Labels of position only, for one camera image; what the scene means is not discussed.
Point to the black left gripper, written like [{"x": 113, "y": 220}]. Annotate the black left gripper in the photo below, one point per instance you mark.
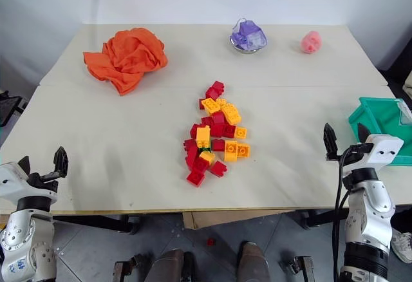
[{"x": 43, "y": 181}]

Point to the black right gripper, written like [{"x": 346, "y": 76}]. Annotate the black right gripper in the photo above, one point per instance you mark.
[{"x": 354, "y": 153}]

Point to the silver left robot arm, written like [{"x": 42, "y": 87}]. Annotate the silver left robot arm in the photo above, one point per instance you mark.
[{"x": 22, "y": 240}]

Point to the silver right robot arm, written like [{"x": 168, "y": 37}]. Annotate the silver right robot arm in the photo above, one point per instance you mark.
[{"x": 368, "y": 211}]

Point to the green plastic bin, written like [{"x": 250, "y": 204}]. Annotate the green plastic bin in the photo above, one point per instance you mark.
[{"x": 373, "y": 118}]

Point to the clear bin label holder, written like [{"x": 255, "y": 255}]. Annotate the clear bin label holder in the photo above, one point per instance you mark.
[{"x": 405, "y": 111}]

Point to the black chair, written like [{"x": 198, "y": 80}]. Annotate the black chair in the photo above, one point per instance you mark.
[{"x": 9, "y": 106}]

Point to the beige object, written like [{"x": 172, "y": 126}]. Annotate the beige object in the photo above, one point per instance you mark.
[{"x": 408, "y": 85}]

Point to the pink fluffy toy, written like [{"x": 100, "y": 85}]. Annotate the pink fluffy toy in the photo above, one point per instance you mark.
[{"x": 310, "y": 42}]

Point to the yellow building block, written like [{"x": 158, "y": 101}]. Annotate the yellow building block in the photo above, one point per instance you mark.
[
  {"x": 203, "y": 137},
  {"x": 207, "y": 158},
  {"x": 210, "y": 105},
  {"x": 243, "y": 151},
  {"x": 241, "y": 132},
  {"x": 230, "y": 152},
  {"x": 231, "y": 112}
]

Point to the white sneaker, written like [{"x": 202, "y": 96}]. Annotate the white sneaker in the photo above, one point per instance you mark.
[{"x": 402, "y": 246}]

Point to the red building block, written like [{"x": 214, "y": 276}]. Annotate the red building block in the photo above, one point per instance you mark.
[
  {"x": 215, "y": 89},
  {"x": 199, "y": 165},
  {"x": 189, "y": 145},
  {"x": 206, "y": 122},
  {"x": 195, "y": 178},
  {"x": 219, "y": 118},
  {"x": 201, "y": 104},
  {"x": 192, "y": 157},
  {"x": 219, "y": 145},
  {"x": 194, "y": 130},
  {"x": 219, "y": 168},
  {"x": 222, "y": 130}
]

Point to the crumpled orange cloth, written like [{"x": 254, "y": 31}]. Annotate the crumpled orange cloth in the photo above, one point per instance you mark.
[{"x": 128, "y": 60}]

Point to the round metal dish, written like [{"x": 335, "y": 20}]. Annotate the round metal dish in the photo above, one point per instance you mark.
[{"x": 239, "y": 48}]

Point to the purple mesh bag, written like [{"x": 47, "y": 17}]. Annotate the purple mesh bag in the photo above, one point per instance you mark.
[{"x": 248, "y": 35}]

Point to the dark green toy brick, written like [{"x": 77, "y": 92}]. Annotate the dark green toy brick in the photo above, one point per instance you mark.
[{"x": 204, "y": 149}]

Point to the dark rounded shape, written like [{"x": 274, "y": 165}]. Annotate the dark rounded shape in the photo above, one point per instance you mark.
[
  {"x": 252, "y": 262},
  {"x": 170, "y": 267}
]

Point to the red brick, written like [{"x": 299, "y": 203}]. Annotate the red brick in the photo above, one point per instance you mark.
[{"x": 210, "y": 241}]

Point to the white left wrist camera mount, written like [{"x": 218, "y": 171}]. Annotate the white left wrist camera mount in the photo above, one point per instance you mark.
[{"x": 13, "y": 182}]

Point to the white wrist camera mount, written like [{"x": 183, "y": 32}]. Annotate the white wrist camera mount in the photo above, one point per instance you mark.
[
  {"x": 384, "y": 153},
  {"x": 13, "y": 182}
]

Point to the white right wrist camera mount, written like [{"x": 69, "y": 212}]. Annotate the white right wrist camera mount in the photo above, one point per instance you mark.
[{"x": 384, "y": 153}]

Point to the black table frame bar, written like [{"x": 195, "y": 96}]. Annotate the black table frame bar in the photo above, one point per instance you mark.
[
  {"x": 106, "y": 222},
  {"x": 322, "y": 218}
]

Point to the rusty metal bracket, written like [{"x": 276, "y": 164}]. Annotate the rusty metal bracket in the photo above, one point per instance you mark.
[
  {"x": 297, "y": 264},
  {"x": 127, "y": 267}
]

